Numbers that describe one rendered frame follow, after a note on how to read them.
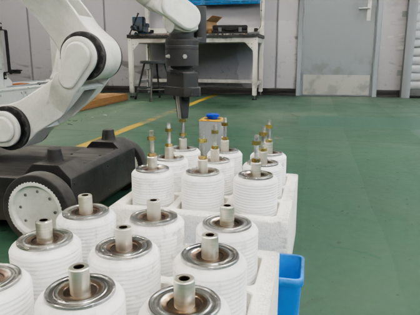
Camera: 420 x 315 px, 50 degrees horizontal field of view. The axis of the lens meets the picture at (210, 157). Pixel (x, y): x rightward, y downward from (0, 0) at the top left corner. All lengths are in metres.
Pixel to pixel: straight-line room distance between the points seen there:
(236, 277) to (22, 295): 0.25
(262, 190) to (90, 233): 0.37
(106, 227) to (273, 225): 0.35
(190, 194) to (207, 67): 5.30
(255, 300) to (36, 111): 1.05
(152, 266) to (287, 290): 0.32
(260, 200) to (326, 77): 5.17
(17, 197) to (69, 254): 0.69
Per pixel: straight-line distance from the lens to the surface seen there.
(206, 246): 0.58
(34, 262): 0.64
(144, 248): 0.62
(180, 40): 1.18
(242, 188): 0.95
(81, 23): 1.41
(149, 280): 0.61
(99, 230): 0.74
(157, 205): 0.71
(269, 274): 0.71
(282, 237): 0.93
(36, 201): 1.30
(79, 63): 1.37
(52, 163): 1.32
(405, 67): 6.06
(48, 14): 1.47
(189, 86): 1.19
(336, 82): 6.07
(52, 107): 1.48
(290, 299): 0.85
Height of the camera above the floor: 0.50
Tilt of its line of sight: 13 degrees down
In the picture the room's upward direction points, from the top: straight up
